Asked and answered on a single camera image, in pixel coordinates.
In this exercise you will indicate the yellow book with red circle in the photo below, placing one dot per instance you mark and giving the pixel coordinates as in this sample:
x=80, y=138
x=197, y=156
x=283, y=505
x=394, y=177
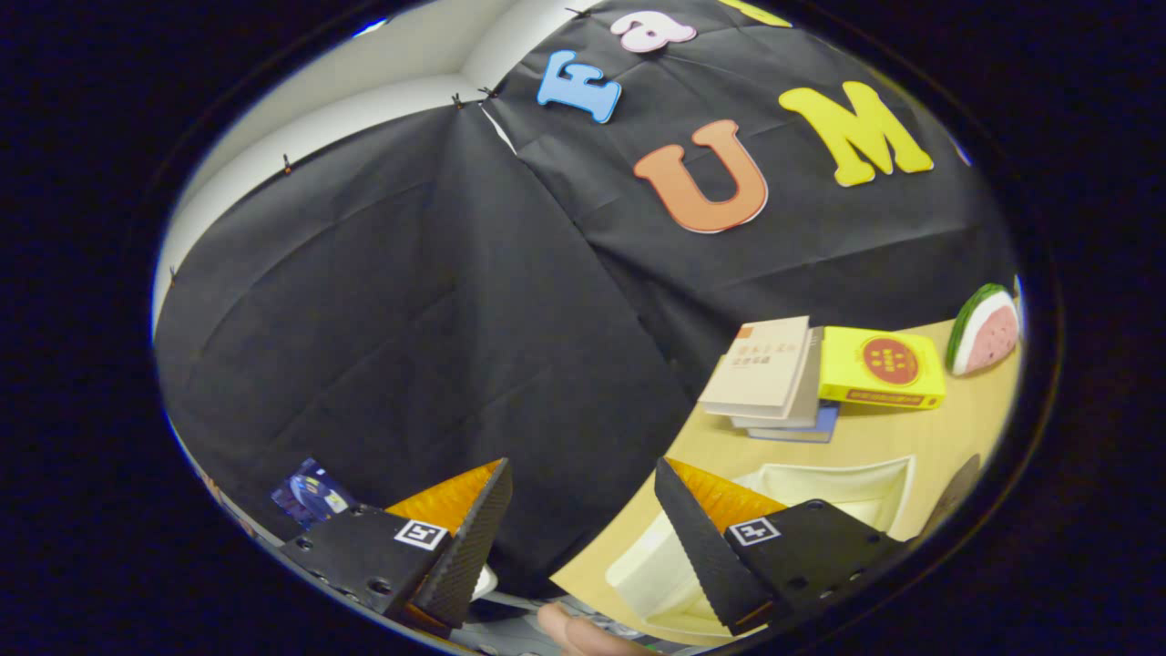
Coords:
x=879, y=369

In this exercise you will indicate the beige book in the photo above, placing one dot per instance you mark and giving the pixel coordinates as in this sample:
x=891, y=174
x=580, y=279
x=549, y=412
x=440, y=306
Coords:
x=761, y=364

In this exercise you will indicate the blue printed packet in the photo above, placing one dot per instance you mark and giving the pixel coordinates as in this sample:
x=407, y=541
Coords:
x=314, y=494

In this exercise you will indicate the watermelon slice plush toy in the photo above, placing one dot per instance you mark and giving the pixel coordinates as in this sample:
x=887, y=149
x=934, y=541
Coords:
x=988, y=333

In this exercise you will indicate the black backdrop cloth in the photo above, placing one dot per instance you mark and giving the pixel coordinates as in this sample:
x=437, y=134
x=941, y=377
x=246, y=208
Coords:
x=410, y=346

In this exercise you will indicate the cream fabric storage box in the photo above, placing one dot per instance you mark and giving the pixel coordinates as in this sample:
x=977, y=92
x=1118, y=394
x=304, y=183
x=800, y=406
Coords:
x=820, y=487

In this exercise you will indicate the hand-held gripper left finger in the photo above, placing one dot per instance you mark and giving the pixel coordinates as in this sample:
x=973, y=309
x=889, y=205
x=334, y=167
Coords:
x=474, y=547

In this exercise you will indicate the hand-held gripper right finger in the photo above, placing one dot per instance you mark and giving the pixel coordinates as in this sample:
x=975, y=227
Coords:
x=706, y=556

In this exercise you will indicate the blue book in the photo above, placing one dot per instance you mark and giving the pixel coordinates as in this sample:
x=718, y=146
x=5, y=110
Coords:
x=802, y=434

